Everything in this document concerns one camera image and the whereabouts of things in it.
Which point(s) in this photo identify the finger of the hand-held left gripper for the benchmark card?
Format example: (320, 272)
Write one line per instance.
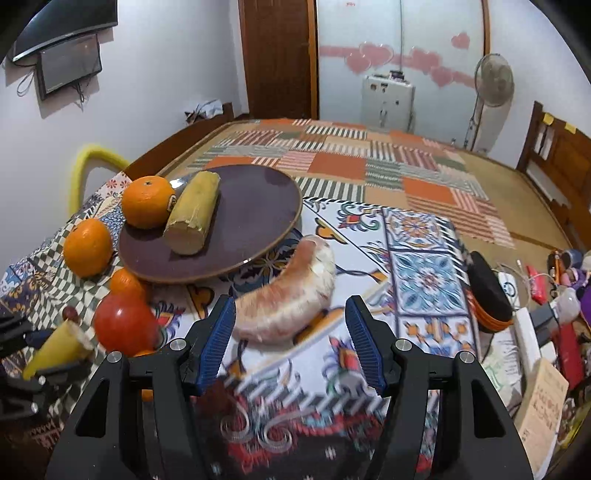
(27, 390)
(18, 333)

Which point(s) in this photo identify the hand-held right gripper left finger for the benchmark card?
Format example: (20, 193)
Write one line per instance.
(217, 337)

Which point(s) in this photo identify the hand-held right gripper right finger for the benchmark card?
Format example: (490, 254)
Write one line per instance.
(364, 341)

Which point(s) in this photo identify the yellow corn piece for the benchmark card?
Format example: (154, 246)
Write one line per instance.
(55, 350)

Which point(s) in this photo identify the pink curved bread piece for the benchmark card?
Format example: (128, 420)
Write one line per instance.
(286, 300)

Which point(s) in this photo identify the round brown plate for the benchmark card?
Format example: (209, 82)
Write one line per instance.
(249, 217)

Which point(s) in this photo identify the small dark red fruit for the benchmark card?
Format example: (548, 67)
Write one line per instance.
(70, 314)

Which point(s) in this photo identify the patterned tablecloth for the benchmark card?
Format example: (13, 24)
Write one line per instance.
(415, 277)

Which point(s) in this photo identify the red tomato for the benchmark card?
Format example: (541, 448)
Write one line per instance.
(122, 323)

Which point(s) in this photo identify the small orange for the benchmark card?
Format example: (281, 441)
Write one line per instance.
(127, 286)

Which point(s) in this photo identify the large plain orange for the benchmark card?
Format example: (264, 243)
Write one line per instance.
(87, 249)

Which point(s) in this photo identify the stack of orange black bowls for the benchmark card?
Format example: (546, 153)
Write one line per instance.
(489, 288)

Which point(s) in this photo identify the large orange with sticker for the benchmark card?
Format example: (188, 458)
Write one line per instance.
(147, 203)

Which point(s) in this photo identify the white round device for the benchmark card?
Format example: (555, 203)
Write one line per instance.
(509, 288)

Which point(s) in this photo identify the white flat box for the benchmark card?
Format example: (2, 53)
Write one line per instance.
(528, 337)

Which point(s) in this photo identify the patchwork blanket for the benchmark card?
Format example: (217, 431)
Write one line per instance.
(341, 161)

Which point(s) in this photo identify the yellow chair back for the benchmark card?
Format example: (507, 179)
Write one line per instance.
(83, 161)

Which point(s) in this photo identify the white paperback book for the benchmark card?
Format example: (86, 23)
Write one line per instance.
(540, 406)

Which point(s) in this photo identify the wooden bed footboard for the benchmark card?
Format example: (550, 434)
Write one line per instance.
(152, 154)

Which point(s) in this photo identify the red box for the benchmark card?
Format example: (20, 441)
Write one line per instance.
(570, 355)

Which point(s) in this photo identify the crumpled clothing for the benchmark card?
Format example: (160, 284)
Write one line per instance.
(205, 110)

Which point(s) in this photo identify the white appliance box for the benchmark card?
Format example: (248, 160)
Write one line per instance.
(388, 101)

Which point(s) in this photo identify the wooden door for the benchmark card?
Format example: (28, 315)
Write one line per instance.
(277, 55)

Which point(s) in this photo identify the yellow sticky note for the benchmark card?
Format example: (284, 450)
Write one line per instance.
(570, 128)
(548, 118)

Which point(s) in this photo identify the white standing fan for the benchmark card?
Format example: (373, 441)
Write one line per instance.
(495, 81)

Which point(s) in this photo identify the black television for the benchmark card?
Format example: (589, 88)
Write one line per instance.
(60, 23)

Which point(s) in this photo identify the frosted glass door with hearts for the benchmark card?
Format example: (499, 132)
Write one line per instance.
(415, 27)

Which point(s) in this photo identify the small wall monitor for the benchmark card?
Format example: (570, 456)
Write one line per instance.
(69, 62)

